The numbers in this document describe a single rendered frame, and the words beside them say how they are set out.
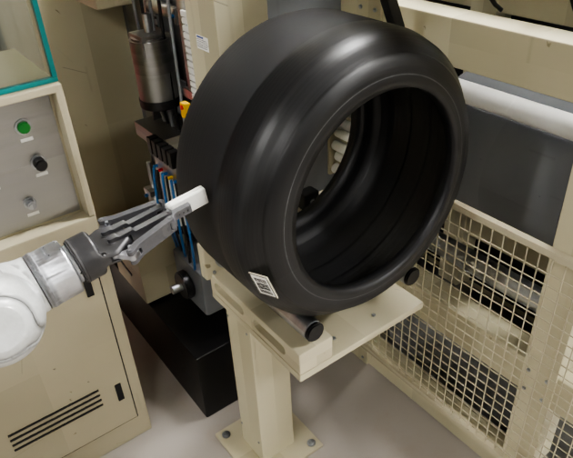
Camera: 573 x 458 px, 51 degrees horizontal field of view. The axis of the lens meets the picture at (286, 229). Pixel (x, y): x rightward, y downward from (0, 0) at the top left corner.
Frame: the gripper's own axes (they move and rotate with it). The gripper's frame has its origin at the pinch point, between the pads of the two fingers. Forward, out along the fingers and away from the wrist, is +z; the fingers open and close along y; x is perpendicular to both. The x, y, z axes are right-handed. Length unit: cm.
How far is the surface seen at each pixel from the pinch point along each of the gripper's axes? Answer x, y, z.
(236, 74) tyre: -14.7, 5.3, 17.0
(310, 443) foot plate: 126, 23, 23
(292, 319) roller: 34.6, -4.4, 12.3
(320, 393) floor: 131, 39, 41
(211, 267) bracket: 36.9, 24.8, 9.6
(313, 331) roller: 34.9, -9.7, 13.5
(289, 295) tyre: 20.1, -11.6, 8.9
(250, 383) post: 89, 30, 12
